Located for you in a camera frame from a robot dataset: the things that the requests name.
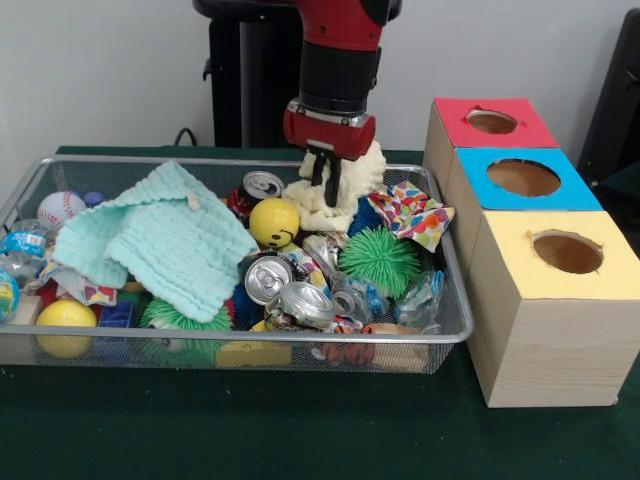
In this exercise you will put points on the wooden box with three holes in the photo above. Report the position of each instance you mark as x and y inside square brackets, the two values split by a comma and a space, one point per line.
[540, 340]

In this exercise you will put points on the silver can with dark rim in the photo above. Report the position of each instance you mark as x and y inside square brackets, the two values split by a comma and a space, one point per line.
[268, 279]

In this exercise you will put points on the crushed silver can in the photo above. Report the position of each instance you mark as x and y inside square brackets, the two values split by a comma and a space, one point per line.
[305, 303]

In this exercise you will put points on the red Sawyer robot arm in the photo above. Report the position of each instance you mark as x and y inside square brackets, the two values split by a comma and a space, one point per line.
[340, 60]

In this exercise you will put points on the black chair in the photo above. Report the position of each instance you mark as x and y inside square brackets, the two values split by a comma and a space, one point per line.
[615, 110]

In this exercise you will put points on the mint green cloth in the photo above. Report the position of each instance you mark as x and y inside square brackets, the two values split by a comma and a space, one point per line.
[160, 240]

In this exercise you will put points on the white baseball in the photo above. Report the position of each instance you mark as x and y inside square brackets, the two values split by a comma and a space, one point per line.
[60, 210]

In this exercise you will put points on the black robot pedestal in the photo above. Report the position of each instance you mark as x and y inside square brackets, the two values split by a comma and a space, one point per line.
[250, 80]

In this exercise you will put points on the large green spiky ball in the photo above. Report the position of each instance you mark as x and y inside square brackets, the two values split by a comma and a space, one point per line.
[380, 262]

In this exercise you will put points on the red can with silver top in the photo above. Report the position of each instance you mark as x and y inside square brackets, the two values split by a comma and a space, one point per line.
[258, 188]

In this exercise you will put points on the cream yellow cloth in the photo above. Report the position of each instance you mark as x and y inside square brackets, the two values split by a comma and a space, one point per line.
[360, 190]

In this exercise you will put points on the clear shallow mesh bin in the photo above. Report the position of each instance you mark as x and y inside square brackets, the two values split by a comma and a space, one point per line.
[445, 270]

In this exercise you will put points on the yellow smiley ball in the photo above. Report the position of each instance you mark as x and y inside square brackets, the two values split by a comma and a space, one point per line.
[273, 222]

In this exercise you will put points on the plain yellow ball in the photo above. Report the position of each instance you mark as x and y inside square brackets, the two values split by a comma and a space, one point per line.
[66, 322]

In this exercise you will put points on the polka dot colourful cloth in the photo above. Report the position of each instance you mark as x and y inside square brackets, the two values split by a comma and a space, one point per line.
[415, 215]

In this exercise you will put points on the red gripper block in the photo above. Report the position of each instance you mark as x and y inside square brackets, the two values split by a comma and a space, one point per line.
[330, 135]

